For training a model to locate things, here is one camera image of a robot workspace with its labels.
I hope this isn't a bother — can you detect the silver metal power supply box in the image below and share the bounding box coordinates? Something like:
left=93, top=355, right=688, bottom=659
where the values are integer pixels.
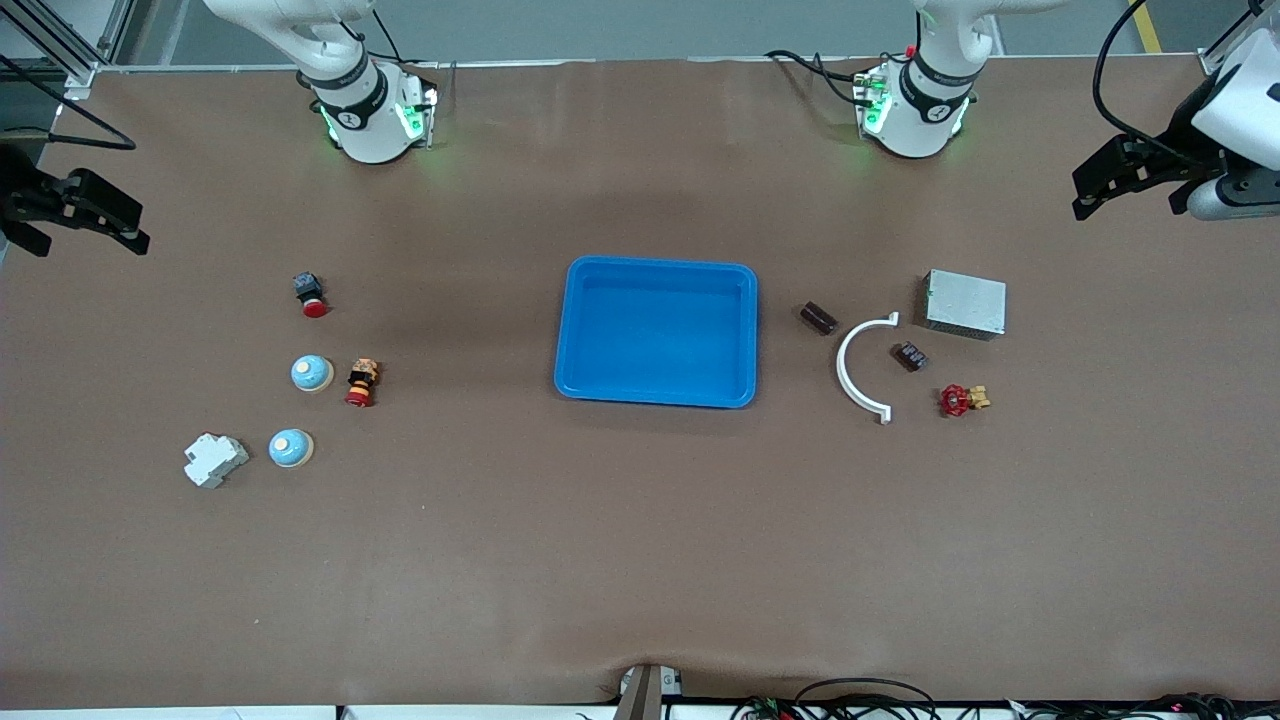
left=923, top=269, right=1008, bottom=342

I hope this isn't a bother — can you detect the white circuit breaker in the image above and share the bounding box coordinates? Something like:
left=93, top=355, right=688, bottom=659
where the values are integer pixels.
left=183, top=432, right=251, bottom=490

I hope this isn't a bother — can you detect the red emergency stop orange base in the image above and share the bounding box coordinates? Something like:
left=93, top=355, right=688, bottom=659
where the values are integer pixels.
left=345, top=358, right=382, bottom=408

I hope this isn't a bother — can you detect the blue plastic tray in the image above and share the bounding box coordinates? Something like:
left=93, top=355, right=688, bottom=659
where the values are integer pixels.
left=554, top=256, right=759, bottom=410

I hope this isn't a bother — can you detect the brown table cover mat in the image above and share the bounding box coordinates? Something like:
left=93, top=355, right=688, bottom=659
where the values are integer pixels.
left=0, top=55, right=1280, bottom=706

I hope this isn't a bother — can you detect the aluminium frame profile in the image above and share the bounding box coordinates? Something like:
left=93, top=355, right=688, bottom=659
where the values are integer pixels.
left=1198, top=0, right=1263, bottom=77
left=0, top=0, right=136, bottom=101

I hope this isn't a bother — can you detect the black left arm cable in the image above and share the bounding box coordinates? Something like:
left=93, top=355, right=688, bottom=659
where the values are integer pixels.
left=1092, top=0, right=1176, bottom=141

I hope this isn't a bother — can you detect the white curved plastic bracket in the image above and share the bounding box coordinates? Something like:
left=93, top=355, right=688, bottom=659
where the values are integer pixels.
left=836, top=311, right=900, bottom=426

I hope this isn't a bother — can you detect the black base power cable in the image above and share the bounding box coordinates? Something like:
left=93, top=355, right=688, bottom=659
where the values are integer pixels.
left=765, top=50, right=866, bottom=106

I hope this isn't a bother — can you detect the black cable bundle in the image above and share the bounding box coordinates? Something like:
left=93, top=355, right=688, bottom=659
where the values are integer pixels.
left=1020, top=693, right=1280, bottom=720

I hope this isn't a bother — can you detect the black looped cable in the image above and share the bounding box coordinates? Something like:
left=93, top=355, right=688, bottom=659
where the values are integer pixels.
left=795, top=678, right=941, bottom=720

